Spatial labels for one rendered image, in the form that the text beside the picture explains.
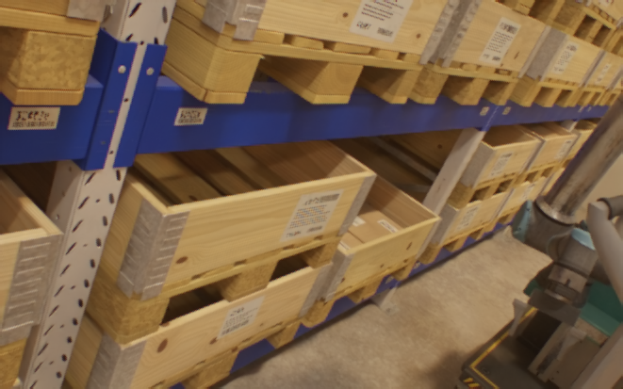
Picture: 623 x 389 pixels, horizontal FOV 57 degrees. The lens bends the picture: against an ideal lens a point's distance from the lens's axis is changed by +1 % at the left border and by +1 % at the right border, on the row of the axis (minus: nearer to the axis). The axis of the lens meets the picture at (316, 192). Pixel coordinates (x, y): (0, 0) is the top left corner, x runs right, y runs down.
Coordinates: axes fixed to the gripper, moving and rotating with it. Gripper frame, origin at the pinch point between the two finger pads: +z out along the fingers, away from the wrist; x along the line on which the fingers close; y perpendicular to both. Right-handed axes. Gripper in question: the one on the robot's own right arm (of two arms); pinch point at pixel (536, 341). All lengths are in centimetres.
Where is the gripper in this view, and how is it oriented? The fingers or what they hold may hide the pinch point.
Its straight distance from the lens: 178.8
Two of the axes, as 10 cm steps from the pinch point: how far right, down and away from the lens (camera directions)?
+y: 3.1, 1.8, 9.3
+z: -4.5, 8.9, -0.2
